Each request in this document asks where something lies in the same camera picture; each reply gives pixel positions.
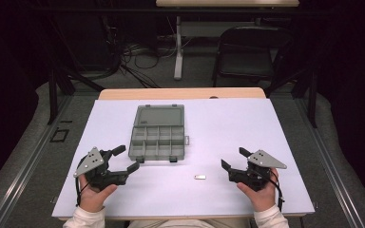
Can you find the black folding chair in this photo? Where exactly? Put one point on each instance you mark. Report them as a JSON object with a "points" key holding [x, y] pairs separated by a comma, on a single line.
{"points": [[250, 63]]}

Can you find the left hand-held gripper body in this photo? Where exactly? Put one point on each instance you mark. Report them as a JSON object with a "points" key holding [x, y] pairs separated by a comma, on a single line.
{"points": [[98, 173]]}

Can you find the white table mat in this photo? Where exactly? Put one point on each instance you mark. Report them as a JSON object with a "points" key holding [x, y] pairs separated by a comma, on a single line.
{"points": [[221, 133]]}

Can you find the dark curtain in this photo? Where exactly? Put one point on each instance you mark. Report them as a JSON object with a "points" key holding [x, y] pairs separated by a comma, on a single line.
{"points": [[3, 95], [355, 95]]}

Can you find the grey plastic organizer box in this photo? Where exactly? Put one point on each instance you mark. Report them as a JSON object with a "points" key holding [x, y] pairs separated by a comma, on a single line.
{"points": [[158, 139]]}

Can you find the person's left hand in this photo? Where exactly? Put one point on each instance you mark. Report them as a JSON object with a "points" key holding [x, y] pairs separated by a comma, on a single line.
{"points": [[92, 198]]}

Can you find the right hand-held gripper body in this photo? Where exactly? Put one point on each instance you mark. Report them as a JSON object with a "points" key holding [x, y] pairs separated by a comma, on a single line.
{"points": [[253, 175]]}

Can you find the black metal stand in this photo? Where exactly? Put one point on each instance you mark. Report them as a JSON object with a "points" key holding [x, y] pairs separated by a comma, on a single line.
{"points": [[312, 101], [53, 95]]}

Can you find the small white metal piece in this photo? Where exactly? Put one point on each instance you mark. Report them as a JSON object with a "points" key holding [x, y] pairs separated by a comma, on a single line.
{"points": [[200, 177]]}

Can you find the wooden table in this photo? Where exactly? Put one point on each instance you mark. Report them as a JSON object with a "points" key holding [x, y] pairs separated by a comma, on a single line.
{"points": [[177, 93]]}

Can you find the person's right hand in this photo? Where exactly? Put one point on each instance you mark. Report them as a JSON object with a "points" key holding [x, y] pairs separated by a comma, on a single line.
{"points": [[264, 198]]}

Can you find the white desk leg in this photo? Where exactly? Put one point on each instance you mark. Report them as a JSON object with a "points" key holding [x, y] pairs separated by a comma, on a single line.
{"points": [[178, 57]]}

